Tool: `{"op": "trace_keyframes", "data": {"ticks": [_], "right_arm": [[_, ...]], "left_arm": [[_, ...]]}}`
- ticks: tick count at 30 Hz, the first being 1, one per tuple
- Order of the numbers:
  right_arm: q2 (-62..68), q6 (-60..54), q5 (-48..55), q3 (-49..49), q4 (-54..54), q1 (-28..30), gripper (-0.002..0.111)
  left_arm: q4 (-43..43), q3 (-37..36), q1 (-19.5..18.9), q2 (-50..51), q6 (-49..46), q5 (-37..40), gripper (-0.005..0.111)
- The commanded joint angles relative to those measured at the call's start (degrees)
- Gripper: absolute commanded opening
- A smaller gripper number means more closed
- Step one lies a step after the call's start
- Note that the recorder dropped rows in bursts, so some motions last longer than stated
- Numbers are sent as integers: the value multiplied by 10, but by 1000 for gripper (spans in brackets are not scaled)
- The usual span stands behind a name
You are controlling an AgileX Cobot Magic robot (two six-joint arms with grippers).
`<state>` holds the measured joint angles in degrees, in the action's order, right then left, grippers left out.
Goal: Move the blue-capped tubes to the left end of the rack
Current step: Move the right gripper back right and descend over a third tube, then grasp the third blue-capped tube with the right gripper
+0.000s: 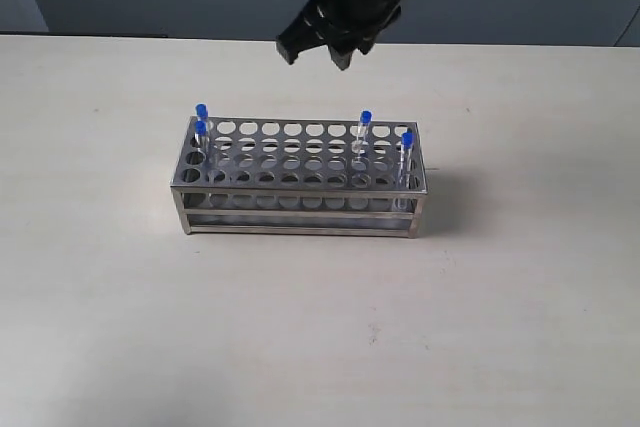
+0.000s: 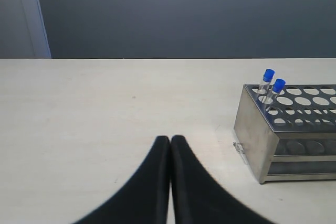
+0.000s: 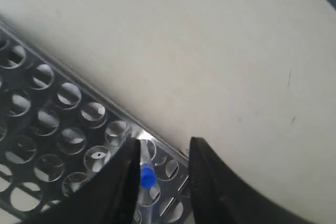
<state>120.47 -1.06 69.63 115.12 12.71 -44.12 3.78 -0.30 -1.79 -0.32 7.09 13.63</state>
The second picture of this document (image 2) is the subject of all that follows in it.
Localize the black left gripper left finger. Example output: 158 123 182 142
77 135 170 223

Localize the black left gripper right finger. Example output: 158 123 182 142
171 135 271 224

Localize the blue-capped tube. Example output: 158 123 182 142
257 69 275 103
263 78 286 112

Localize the stainless steel test tube rack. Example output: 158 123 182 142
234 84 335 183

